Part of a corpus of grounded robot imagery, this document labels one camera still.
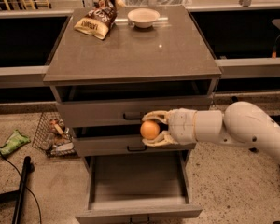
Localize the grey bottom drawer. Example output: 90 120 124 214
77 151 202 224

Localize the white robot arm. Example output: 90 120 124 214
142 102 280 165

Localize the grey drawer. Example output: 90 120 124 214
54 79 213 128
73 123 195 156
77 151 202 224

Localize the green snack bag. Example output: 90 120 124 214
0 130 31 157

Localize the grey top drawer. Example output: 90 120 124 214
54 79 213 128

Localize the black cable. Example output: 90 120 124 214
0 133 43 224

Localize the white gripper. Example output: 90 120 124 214
142 108 197 147

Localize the grey middle drawer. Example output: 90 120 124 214
73 123 195 156

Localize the orange fruit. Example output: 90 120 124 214
140 120 160 140

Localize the brown yellow chip bag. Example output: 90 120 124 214
74 0 125 40

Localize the grey drawer cabinet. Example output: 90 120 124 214
42 5 222 224

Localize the white bowl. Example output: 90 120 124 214
128 8 160 29

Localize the black stand leg left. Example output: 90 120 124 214
0 156 33 224

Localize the wire basket with items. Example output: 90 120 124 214
33 112 77 158

